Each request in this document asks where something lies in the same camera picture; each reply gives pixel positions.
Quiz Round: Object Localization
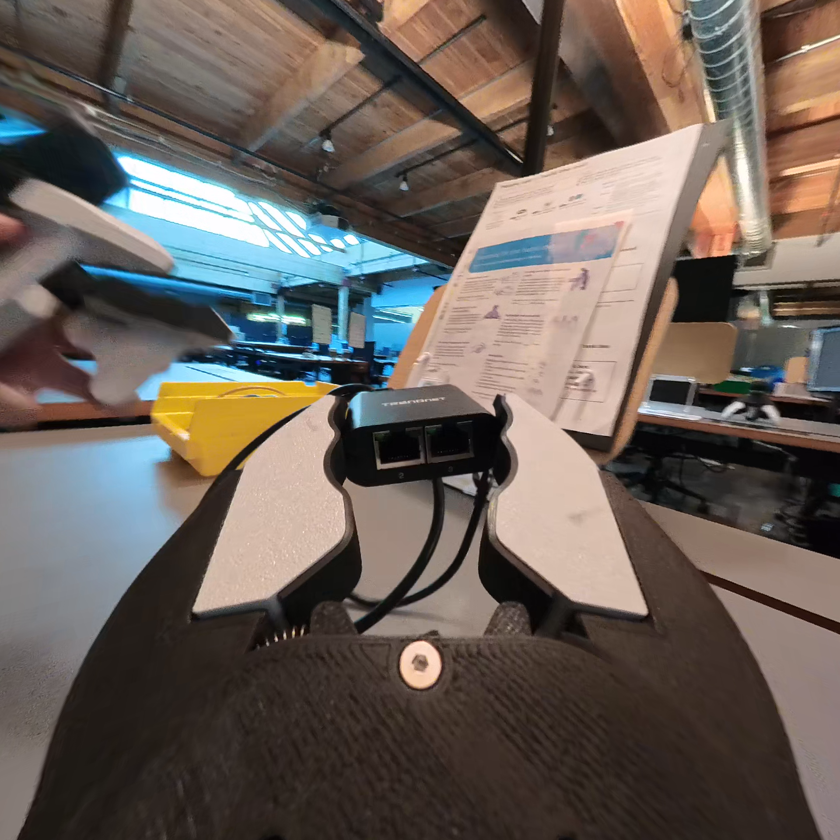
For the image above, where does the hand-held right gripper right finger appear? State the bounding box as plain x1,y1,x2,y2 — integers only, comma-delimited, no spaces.
479,392,651,621

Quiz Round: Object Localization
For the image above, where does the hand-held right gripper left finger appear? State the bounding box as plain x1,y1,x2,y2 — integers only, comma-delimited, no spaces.
190,394,363,621

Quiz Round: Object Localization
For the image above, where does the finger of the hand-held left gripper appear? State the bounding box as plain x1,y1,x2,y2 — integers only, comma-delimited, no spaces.
39,262,235,406
10,180,177,280

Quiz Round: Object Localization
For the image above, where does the yellow plastic bin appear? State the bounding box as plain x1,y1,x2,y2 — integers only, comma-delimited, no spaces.
151,381,339,476

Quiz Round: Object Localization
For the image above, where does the black ethernet cable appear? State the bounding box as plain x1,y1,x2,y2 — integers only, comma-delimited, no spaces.
226,384,493,634

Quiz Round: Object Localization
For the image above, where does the black ethernet splitter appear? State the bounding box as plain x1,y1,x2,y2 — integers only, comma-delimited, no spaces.
343,388,494,488

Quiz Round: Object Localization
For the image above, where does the grey desk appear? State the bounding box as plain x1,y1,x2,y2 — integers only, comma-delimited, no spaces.
0,420,840,840

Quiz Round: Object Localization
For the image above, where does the person's left hand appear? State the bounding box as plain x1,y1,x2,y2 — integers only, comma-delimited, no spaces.
0,325,99,411

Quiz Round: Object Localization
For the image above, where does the row of background tables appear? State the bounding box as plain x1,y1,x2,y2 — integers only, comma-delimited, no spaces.
223,338,395,385

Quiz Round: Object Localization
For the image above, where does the wooden document stand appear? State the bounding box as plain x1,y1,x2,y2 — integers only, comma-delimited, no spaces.
387,121,732,467

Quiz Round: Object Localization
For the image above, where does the blue header printed sheet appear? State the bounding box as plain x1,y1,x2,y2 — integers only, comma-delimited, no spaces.
430,222,632,411

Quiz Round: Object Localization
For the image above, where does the wooden divider panel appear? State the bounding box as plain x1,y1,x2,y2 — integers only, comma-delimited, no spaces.
650,322,739,385

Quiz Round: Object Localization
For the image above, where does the large white printed sheet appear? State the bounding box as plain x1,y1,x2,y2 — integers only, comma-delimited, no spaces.
427,125,706,437

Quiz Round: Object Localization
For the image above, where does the silver ventilation duct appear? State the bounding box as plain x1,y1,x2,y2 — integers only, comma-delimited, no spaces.
686,0,775,253

